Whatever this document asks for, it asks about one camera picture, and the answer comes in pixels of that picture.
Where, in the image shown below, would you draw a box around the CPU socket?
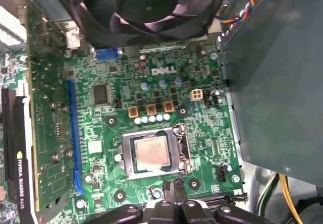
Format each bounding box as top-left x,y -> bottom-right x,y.
120,123 -> 193,182

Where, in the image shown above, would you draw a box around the silver CPU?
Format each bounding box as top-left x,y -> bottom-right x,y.
130,132 -> 179,176

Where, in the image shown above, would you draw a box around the long blue expansion slot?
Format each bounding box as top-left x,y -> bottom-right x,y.
65,79 -> 86,195

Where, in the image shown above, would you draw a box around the black graphics card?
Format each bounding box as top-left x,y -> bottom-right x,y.
0,6 -> 70,224

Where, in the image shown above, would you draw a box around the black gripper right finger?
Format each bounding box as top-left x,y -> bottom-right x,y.
174,176 -> 278,224

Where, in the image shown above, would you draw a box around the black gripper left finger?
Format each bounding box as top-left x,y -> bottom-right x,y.
85,181 -> 179,224

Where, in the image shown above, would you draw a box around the green motherboard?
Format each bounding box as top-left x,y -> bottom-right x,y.
25,7 -> 249,224

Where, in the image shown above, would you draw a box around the yellow wire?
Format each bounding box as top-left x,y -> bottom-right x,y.
278,174 -> 304,224

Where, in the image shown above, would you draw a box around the silver power supply unit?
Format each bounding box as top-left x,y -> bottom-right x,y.
221,0 -> 323,188

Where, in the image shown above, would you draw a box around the black PC case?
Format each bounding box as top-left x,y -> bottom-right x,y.
0,0 -> 323,224

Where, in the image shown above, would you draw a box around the black case fan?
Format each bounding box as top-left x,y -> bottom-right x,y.
64,0 -> 234,50

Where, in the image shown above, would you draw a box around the green and white wires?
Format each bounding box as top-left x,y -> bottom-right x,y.
256,177 -> 280,218

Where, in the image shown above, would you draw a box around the white four-pin power connector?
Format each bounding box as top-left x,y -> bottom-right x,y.
191,88 -> 204,102

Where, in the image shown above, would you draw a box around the multicoloured fan wire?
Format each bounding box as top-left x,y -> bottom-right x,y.
216,0 -> 259,24

